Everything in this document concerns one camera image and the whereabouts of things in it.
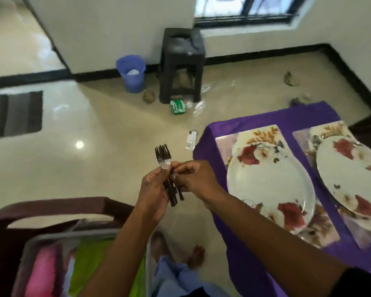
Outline person's left hand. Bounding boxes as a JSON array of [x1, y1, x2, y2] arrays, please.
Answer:
[[136, 165, 181, 225]]

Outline person's right hand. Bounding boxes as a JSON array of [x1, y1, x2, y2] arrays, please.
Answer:
[[170, 160, 226, 209]]

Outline white camlin card package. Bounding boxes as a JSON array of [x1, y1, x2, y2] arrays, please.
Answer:
[[185, 130, 198, 151]]

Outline floral print placemat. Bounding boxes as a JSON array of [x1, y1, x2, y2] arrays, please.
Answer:
[[292, 120, 371, 250], [215, 124, 340, 248]]

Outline white rose print plate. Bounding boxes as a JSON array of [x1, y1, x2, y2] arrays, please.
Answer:
[[226, 142, 317, 236], [316, 135, 371, 219]]

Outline green packet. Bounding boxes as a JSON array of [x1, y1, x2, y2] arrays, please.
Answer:
[[170, 99, 186, 116]]

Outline green ribbed mat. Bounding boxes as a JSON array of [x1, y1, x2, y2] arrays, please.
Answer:
[[68, 238, 148, 297]]

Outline tan paper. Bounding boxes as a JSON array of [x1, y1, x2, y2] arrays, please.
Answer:
[[283, 71, 301, 87]]

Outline person's right forearm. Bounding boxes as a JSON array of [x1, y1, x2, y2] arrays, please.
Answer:
[[210, 194, 350, 297]]

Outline person's left foot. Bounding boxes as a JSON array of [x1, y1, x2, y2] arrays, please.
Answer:
[[150, 231, 174, 263]]

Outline person's foot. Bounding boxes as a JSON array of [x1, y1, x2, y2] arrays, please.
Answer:
[[150, 231, 174, 263], [185, 245, 206, 269]]

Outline person's right foot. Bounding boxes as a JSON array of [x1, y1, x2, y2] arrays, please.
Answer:
[[185, 245, 206, 269]]

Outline person's light blue trousers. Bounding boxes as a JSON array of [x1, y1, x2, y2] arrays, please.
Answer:
[[151, 256, 232, 297]]

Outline person's black shirt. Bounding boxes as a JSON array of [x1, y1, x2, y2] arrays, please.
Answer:
[[179, 267, 371, 297]]

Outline purple tablecloth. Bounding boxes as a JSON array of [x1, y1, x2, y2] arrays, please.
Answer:
[[193, 101, 371, 297]]

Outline grey plastic tub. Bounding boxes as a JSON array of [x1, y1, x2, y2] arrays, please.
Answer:
[[11, 227, 152, 297]]

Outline blue plastic bucket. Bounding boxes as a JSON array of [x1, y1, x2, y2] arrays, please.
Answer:
[[116, 54, 146, 94]]

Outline black plastic stool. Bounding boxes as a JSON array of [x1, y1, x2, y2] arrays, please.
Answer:
[[158, 27, 206, 105]]

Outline grey striped doormat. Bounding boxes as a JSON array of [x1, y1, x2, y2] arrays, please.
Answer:
[[0, 91, 44, 140]]

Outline black barred window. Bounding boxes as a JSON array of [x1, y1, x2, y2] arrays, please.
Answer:
[[193, 0, 308, 28]]

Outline black framed glass door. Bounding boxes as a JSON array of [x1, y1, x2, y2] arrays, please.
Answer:
[[0, 0, 72, 90]]

